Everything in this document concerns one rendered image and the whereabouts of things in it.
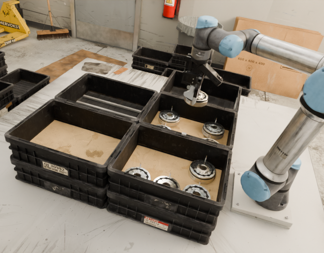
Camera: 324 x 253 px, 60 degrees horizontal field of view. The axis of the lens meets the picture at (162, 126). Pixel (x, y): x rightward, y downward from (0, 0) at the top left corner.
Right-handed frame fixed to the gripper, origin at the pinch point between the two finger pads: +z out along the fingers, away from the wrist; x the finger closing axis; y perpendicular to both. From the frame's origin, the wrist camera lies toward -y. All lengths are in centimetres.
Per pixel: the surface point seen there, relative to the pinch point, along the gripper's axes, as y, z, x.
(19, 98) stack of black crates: 125, 54, -28
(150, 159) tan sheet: 10.1, 15.4, 27.3
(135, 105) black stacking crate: 31.0, 17.5, -8.4
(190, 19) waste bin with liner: 54, 50, -265
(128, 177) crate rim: 11.5, 4.5, 48.3
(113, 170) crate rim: 17, 4, 48
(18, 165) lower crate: 55, 17, 49
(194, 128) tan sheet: -2.1, 17.2, -2.6
